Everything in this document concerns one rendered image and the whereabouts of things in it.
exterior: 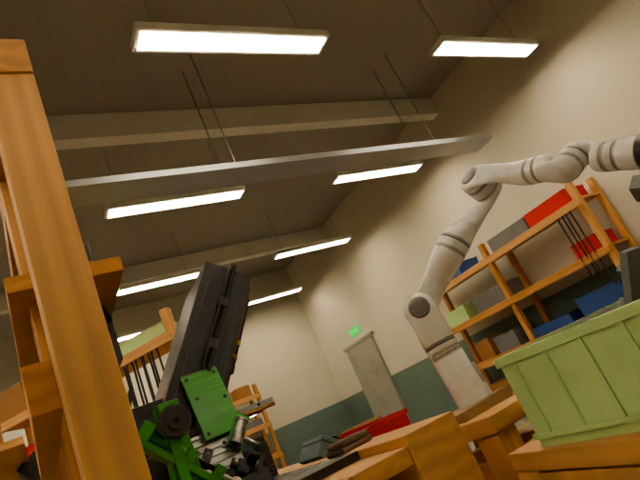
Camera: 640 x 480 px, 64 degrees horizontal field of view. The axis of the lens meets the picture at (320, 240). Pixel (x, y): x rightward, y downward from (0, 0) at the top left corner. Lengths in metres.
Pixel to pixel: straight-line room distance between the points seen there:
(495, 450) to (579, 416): 0.37
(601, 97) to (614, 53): 0.46
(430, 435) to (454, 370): 0.35
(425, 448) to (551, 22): 6.35
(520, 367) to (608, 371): 0.17
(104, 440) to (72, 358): 0.14
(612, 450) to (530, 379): 0.17
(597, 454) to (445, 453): 0.31
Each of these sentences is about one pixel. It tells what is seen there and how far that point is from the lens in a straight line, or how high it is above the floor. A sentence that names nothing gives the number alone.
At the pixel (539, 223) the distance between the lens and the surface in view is 6.52.
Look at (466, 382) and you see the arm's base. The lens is 1.46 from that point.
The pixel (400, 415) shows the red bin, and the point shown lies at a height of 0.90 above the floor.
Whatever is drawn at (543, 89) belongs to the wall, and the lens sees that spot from 7.09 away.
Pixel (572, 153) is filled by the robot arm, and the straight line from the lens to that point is 1.38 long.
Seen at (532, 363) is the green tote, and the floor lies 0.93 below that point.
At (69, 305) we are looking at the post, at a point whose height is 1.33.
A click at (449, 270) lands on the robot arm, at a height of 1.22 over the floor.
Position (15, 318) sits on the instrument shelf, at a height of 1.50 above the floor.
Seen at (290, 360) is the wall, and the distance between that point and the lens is 11.79.
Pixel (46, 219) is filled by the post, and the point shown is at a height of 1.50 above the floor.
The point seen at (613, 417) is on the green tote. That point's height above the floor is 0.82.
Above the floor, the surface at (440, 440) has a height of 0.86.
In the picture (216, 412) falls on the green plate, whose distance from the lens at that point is 1.62.
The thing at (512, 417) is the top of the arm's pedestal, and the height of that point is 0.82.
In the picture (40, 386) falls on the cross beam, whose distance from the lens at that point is 1.04.
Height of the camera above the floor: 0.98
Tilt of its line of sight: 18 degrees up
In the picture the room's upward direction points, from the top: 25 degrees counter-clockwise
